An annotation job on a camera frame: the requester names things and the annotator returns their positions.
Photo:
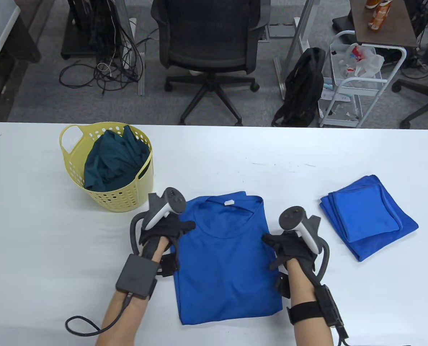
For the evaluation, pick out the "person's right hand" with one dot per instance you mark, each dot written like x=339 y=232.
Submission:
x=289 y=248

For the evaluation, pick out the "yellow plastic laundry basket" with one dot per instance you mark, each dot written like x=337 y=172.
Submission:
x=127 y=202

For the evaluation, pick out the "white plastic bag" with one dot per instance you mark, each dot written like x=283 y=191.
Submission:
x=370 y=63

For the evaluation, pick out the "blue shirt clothes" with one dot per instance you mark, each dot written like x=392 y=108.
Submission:
x=228 y=274

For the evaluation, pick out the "grey floor plate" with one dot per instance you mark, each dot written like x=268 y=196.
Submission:
x=280 y=30

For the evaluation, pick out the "black computer tower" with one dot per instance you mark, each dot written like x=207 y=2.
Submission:
x=88 y=21

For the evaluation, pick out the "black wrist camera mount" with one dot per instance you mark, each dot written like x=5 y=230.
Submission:
x=282 y=286

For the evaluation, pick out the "black office chair base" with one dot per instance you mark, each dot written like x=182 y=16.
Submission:
x=426 y=93

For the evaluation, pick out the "person's left hand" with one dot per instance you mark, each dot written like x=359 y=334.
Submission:
x=170 y=227

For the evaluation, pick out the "blue towel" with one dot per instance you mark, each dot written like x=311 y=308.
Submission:
x=405 y=223
x=365 y=212

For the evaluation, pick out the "grey handheld controller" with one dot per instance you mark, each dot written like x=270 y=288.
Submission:
x=293 y=218
x=170 y=202

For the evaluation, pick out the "person's right forearm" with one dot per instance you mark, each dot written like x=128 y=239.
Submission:
x=304 y=288

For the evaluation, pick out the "orange bottle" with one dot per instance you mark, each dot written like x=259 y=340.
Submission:
x=378 y=16
x=371 y=3

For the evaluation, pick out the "person's left forearm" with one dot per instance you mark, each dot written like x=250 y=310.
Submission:
x=124 y=324

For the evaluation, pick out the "grey metal desk leg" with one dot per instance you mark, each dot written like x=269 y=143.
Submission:
x=141 y=79

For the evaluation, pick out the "white desk with dark side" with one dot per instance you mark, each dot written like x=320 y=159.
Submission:
x=19 y=43

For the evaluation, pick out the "black mesh office chair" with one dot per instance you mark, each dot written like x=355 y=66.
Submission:
x=208 y=32

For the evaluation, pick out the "black flat stand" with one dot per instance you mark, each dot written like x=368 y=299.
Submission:
x=343 y=23

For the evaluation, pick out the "black backpack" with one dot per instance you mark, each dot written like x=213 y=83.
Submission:
x=304 y=83

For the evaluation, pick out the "white metal desk leg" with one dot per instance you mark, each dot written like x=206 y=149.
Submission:
x=300 y=29

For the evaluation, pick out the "white rolling cart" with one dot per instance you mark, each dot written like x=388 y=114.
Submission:
x=361 y=92

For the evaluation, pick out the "dark teal clothes garment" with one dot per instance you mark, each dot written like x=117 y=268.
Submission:
x=113 y=162

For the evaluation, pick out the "brown wooden side table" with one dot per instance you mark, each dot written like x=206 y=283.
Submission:
x=390 y=25

